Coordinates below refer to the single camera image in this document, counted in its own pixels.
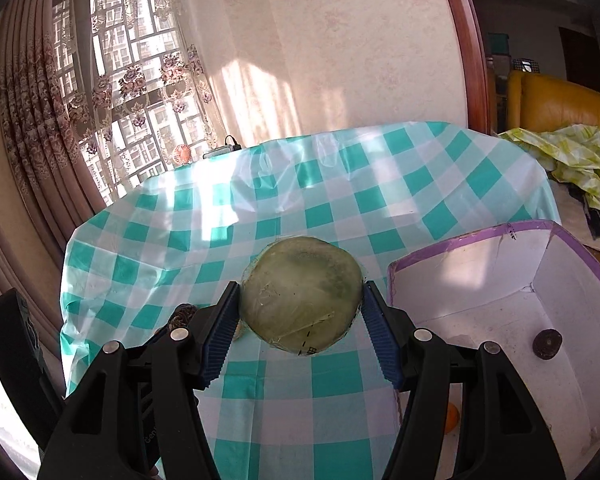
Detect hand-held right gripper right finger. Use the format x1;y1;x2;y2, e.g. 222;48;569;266
362;281;567;480

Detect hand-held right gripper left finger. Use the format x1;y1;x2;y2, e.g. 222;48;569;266
39;281;241;480

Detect dark wrinkled fruit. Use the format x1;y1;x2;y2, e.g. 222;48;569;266
532;329;562;360
166;304;201;336

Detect plastic-wrapped cabbage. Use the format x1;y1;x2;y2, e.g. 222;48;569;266
239;236;365;357

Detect purple cardboard box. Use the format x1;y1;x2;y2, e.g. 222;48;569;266
386;219;600;466

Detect teal checkered tablecloth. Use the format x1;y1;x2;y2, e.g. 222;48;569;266
60;121;562;480

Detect power strip with black plug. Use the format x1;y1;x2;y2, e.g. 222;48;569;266
202;135;242;160

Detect pleated beige curtain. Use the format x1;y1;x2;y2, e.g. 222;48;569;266
0;0;106;356

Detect sheer floral curtain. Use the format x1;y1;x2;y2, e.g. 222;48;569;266
50;0;241;206

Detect yellow-green patterned cloth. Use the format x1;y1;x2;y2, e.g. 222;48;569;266
497;125;600;201

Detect yellow leather sofa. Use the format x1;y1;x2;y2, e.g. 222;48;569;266
506;69;600;146

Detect reddish wooden door frame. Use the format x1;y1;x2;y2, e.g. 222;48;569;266
432;0;496;133

